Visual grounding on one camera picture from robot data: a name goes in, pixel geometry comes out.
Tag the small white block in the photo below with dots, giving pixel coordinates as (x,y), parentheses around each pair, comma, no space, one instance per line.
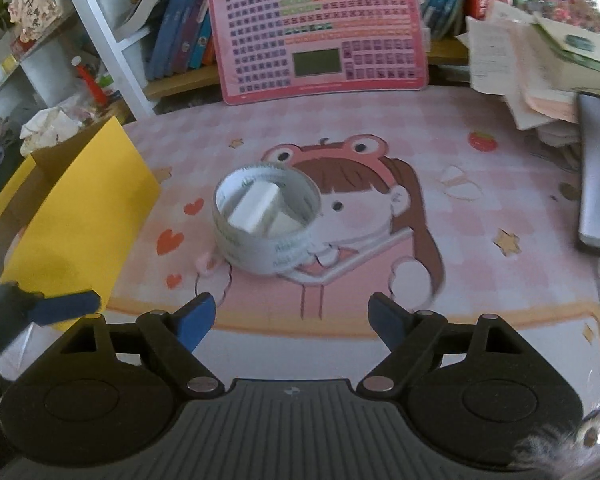
(283,224)

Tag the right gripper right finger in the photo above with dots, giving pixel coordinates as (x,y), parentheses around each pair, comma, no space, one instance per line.
(410,338)

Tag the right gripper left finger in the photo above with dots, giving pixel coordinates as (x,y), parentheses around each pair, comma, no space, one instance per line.
(171,339)

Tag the yellow cardboard box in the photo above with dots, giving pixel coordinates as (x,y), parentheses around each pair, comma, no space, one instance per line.
(70,214)

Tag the pink keyboard learning toy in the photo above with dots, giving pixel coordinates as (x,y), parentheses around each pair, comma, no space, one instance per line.
(275,49)

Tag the row of blue books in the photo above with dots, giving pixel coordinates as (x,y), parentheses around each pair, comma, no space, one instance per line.
(182,38)

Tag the white tape roll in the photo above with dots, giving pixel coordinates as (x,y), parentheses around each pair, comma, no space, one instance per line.
(257,253)

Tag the black smartphone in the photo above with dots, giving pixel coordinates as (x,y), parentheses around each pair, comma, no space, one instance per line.
(589,124)

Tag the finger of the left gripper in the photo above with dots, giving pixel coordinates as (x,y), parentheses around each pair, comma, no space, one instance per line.
(53,310)

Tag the white charger plug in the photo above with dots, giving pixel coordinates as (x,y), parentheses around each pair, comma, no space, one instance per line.
(256,207)

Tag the pink cartoon table mat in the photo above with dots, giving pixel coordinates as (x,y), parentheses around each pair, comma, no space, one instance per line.
(432,197)

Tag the pile of papers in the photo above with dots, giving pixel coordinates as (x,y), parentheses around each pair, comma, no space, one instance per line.
(537,66)

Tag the red bottle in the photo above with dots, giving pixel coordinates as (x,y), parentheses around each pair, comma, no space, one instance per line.
(86,75)

